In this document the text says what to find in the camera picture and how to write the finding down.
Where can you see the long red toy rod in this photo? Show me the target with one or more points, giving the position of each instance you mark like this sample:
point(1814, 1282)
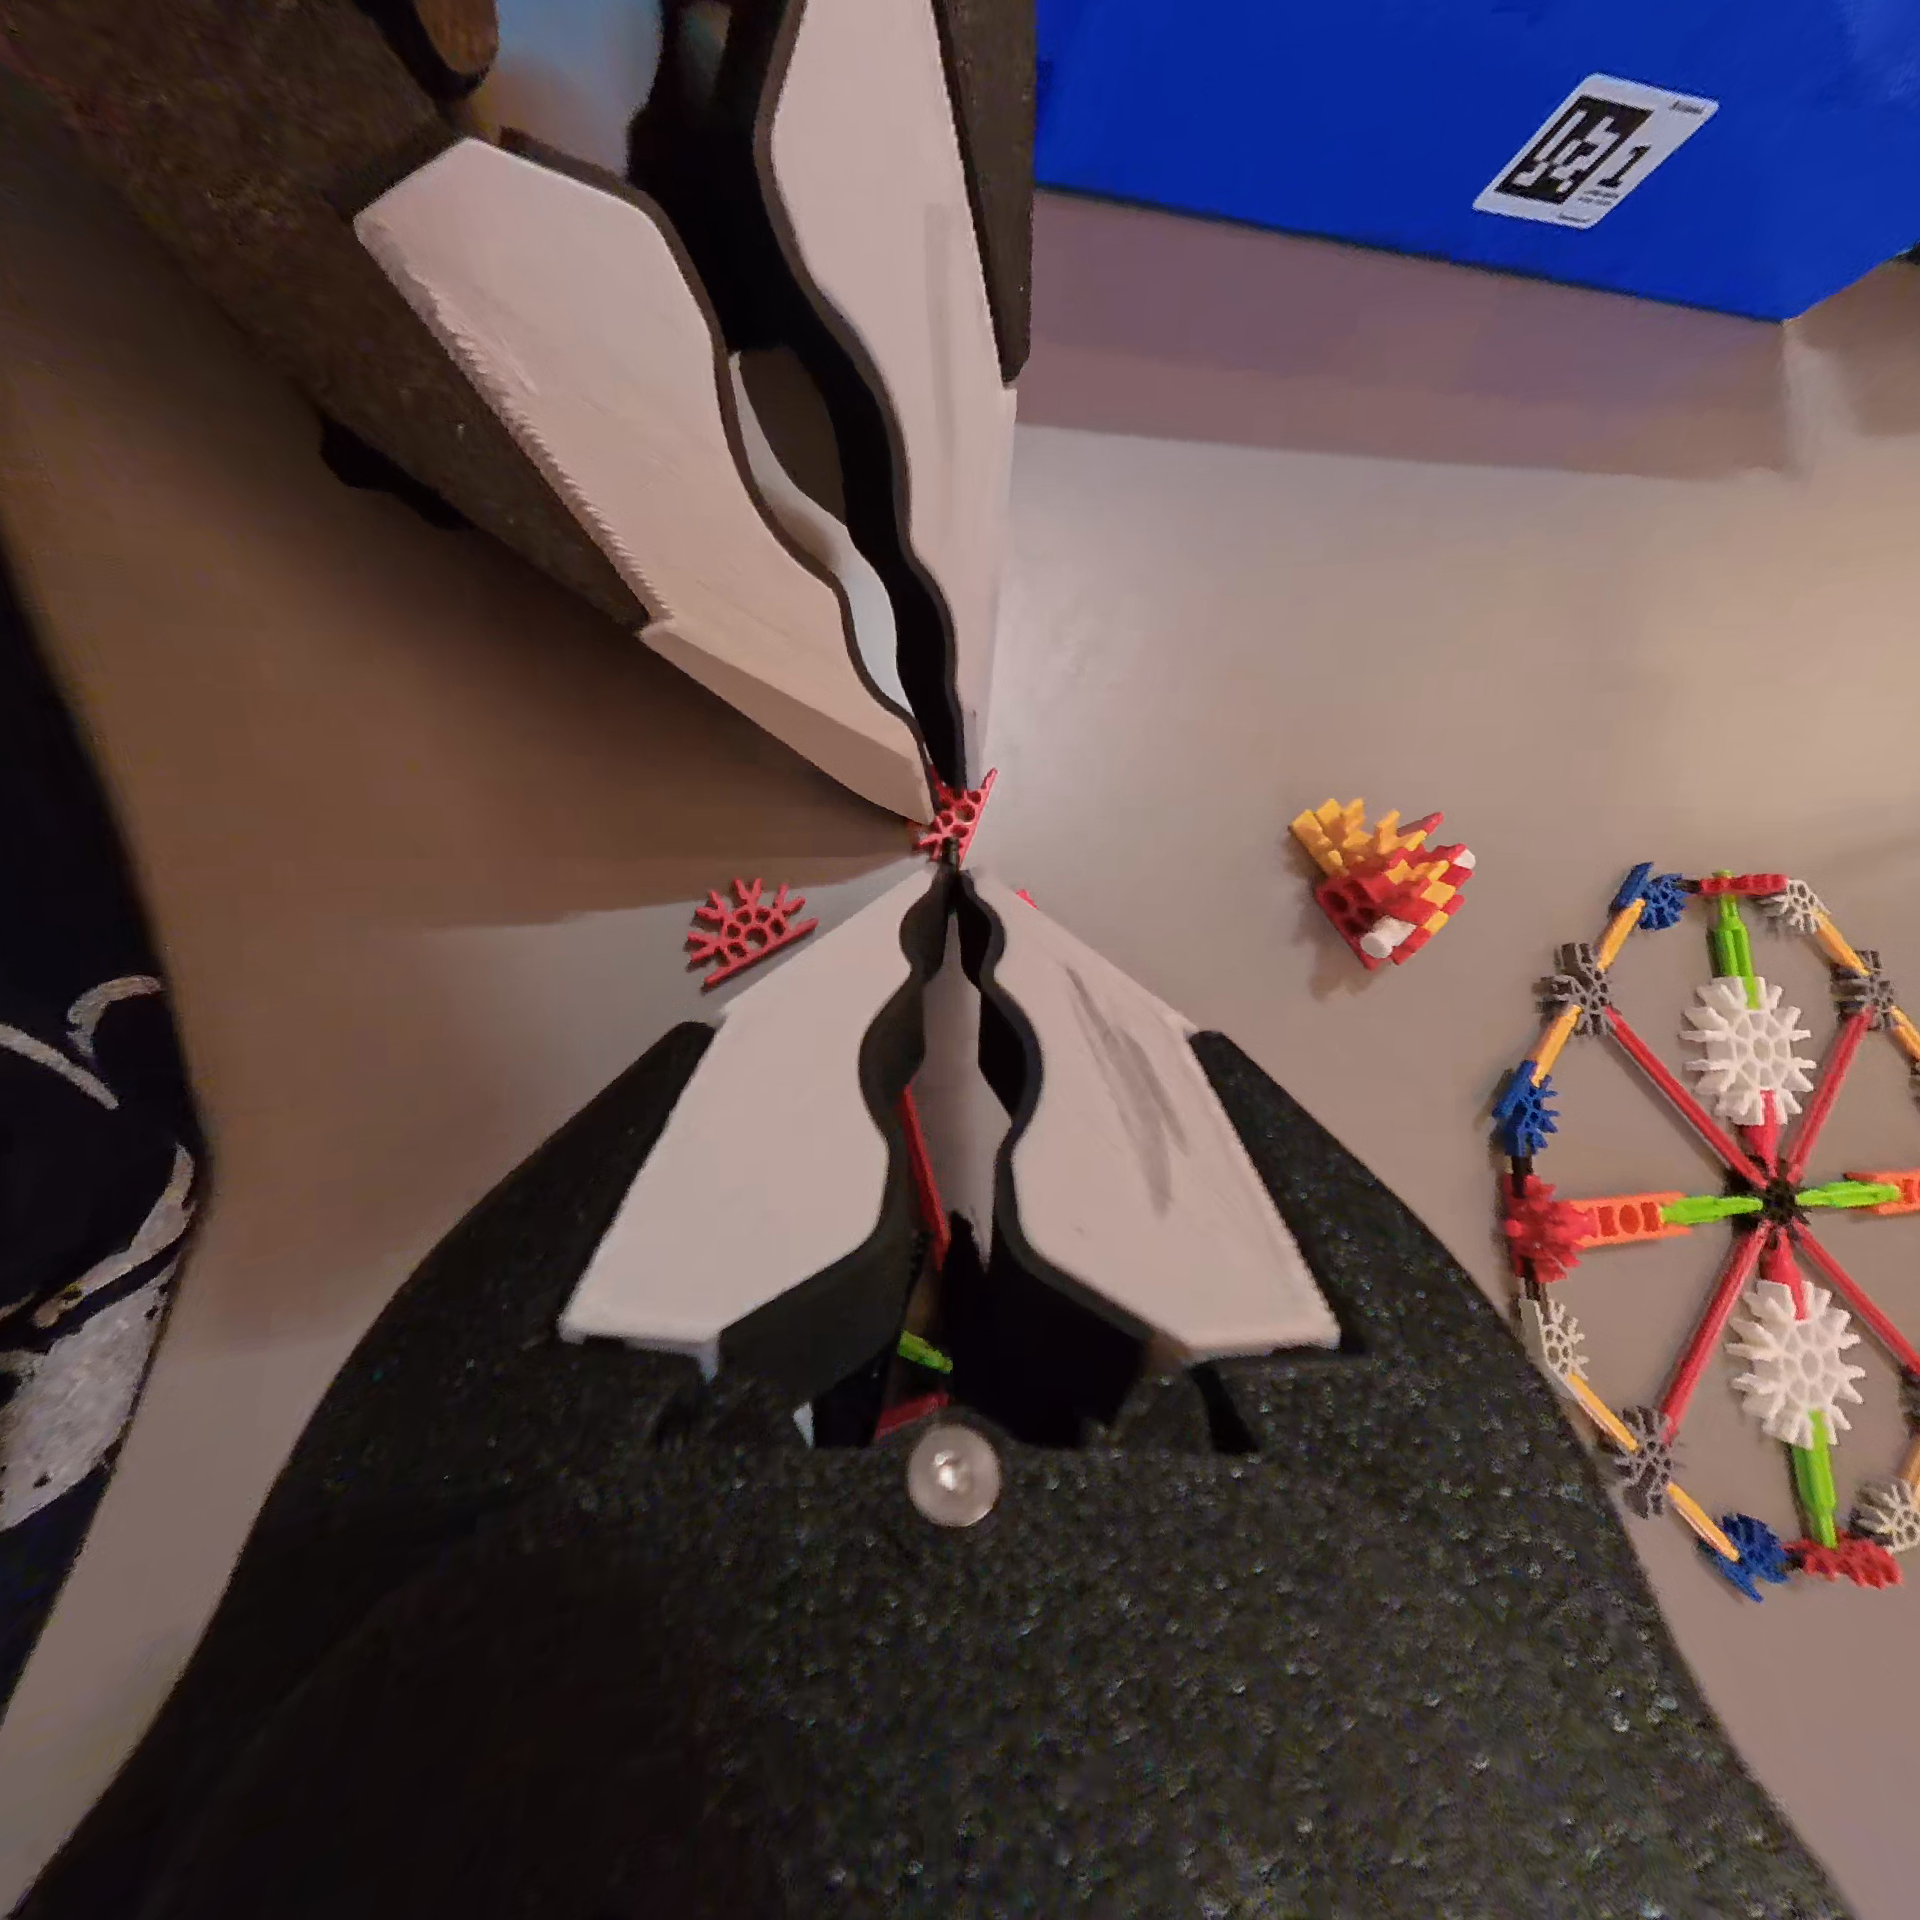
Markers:
point(904, 1411)

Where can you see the dark printed clothing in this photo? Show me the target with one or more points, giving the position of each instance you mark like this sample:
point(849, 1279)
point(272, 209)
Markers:
point(75, 1050)

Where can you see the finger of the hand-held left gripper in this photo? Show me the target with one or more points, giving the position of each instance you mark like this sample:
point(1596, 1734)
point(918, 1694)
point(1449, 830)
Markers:
point(600, 420)
point(900, 271)

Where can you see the white printed tag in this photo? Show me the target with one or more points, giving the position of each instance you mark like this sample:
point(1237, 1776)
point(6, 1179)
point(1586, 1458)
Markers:
point(1599, 150)

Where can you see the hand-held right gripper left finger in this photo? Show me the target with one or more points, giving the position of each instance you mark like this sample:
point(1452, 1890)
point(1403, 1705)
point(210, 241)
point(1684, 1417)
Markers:
point(750, 1170)

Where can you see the green toy rod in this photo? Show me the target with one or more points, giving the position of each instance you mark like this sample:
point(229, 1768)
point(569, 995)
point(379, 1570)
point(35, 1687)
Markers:
point(923, 1353)

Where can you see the blue box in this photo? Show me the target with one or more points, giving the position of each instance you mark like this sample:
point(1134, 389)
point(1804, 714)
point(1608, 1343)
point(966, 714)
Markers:
point(1274, 105)

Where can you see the red half-round toy connector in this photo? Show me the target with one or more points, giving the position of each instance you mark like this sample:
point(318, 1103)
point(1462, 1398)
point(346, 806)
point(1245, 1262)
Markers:
point(746, 933)
point(956, 818)

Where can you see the colourful construction toy wheel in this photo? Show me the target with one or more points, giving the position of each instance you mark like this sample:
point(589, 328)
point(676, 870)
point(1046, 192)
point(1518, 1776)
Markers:
point(1749, 1035)

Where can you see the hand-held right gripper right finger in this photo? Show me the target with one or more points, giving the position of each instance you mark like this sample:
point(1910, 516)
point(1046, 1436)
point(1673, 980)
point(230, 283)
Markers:
point(1141, 1185)

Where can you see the red yellow connector stack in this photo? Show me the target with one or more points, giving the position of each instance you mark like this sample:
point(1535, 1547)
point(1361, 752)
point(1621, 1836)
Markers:
point(1389, 893)

